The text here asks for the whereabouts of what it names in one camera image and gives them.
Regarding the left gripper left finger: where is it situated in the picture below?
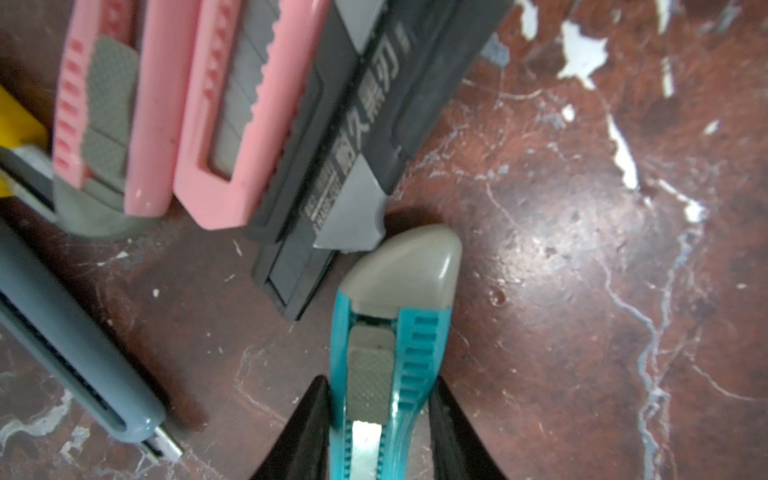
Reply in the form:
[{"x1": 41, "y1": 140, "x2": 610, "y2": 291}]
[{"x1": 251, "y1": 375, "x2": 331, "y2": 480}]

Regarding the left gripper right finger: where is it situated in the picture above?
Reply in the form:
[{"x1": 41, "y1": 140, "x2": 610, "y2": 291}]
[{"x1": 428, "y1": 376, "x2": 506, "y2": 480}]

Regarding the teal utility knife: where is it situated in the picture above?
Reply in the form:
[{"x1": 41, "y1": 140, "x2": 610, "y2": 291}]
[{"x1": 329, "y1": 224, "x2": 463, "y2": 479}]

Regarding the grey slim utility knife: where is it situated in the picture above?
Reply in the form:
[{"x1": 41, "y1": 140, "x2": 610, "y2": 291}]
[{"x1": 1, "y1": 223, "x2": 183, "y2": 463}]

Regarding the yellow black slim knife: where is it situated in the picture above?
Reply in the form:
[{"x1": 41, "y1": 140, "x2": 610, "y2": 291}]
[{"x1": 1, "y1": 87, "x2": 57, "y2": 223}]

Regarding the pink utility knife lower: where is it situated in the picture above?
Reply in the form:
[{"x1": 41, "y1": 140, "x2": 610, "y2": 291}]
[{"x1": 173, "y1": 1, "x2": 330, "y2": 230}]

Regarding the pink utility knife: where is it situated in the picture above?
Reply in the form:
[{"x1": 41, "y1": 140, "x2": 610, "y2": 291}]
[
  {"x1": 173, "y1": 1, "x2": 330, "y2": 230},
  {"x1": 52, "y1": 1, "x2": 200, "y2": 240}
]

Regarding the dark grey utility knife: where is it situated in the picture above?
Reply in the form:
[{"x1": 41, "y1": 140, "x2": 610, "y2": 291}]
[{"x1": 246, "y1": 1, "x2": 510, "y2": 321}]

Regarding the pink utility knife upper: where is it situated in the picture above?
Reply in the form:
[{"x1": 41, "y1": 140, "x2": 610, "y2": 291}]
[{"x1": 52, "y1": 1, "x2": 200, "y2": 240}]

